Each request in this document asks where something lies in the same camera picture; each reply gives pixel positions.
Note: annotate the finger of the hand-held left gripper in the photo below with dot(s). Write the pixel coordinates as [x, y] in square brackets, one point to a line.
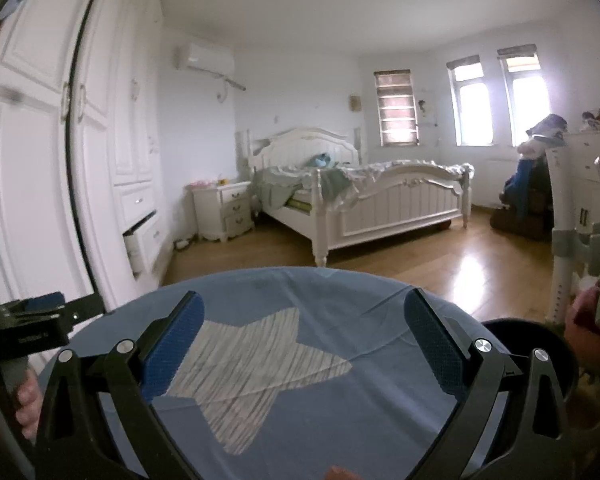
[45, 302]

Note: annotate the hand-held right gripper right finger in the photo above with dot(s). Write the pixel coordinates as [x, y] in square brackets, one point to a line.
[430, 345]

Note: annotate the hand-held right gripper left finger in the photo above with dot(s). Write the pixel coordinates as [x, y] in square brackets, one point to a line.
[175, 345]

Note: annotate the person's left hand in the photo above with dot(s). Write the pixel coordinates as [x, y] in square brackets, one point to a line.
[30, 410]

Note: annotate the blue star-print tablecloth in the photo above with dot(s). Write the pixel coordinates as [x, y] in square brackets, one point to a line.
[300, 410]

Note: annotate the white wardrobe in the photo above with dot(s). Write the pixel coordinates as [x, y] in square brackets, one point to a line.
[30, 160]

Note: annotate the white nightstand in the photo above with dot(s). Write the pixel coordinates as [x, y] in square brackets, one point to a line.
[225, 210]

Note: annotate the white wooden bed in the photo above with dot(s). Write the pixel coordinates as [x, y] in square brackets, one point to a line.
[395, 205]

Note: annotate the blue chair with clothes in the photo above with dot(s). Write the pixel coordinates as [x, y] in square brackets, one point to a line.
[527, 185]

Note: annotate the blue plush toy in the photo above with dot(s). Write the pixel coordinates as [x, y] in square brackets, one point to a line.
[321, 160]

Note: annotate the window with roller blind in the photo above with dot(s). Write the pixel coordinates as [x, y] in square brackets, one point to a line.
[396, 110]

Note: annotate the white framed window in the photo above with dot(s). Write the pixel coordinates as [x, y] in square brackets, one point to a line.
[472, 110]
[527, 105]

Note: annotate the white dresser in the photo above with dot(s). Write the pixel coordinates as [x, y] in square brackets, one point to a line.
[590, 160]

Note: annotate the white air conditioner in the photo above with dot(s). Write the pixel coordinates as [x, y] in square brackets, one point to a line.
[205, 60]

